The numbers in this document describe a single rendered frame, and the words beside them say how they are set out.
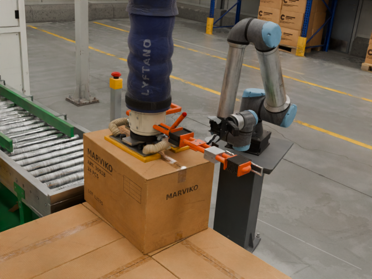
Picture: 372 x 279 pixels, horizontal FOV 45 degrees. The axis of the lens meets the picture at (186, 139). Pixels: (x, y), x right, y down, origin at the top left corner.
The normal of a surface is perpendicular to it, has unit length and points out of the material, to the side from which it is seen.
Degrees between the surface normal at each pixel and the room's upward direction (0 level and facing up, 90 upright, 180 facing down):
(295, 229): 0
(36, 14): 90
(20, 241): 0
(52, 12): 90
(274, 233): 0
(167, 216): 90
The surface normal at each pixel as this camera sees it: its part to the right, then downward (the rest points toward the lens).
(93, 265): 0.07, -0.92
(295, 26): -0.73, 0.25
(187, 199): 0.62, 0.34
